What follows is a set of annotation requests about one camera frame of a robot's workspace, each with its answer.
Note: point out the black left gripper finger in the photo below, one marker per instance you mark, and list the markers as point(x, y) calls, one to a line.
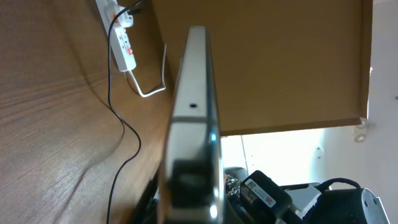
point(191, 182)

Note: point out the black Samsung Galaxy smartphone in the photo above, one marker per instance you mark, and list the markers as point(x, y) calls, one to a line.
point(194, 130)

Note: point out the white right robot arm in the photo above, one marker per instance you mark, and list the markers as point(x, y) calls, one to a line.
point(344, 201)

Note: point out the black USB charger plug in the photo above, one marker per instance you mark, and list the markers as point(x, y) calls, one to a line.
point(134, 11)

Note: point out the white power strip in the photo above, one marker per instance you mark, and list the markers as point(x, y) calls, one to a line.
point(120, 44)

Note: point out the white wall bracket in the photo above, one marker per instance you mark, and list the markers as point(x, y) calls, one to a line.
point(359, 132)

